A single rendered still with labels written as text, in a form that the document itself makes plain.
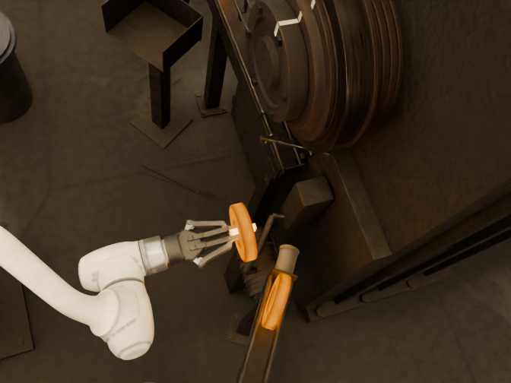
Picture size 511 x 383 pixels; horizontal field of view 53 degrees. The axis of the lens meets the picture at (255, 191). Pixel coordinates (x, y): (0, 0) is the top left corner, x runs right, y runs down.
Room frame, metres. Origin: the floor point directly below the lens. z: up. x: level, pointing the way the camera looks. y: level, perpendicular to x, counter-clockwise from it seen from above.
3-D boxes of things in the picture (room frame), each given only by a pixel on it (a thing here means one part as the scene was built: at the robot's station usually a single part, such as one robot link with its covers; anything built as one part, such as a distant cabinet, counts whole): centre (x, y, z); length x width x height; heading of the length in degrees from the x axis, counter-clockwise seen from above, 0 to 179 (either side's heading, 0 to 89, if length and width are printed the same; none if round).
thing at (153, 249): (0.29, 0.17, 0.83); 0.09 x 0.06 x 0.09; 39
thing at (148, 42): (1.06, 0.54, 0.36); 0.26 x 0.20 x 0.72; 74
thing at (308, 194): (0.64, -0.16, 0.68); 0.11 x 0.08 x 0.24; 129
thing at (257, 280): (0.47, -0.10, 0.27); 0.22 x 0.13 x 0.53; 39
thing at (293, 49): (0.75, 0.08, 1.11); 0.28 x 0.06 x 0.28; 39
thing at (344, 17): (0.82, 0.00, 1.11); 0.47 x 0.06 x 0.47; 39
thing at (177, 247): (0.33, 0.11, 0.83); 0.09 x 0.08 x 0.07; 129
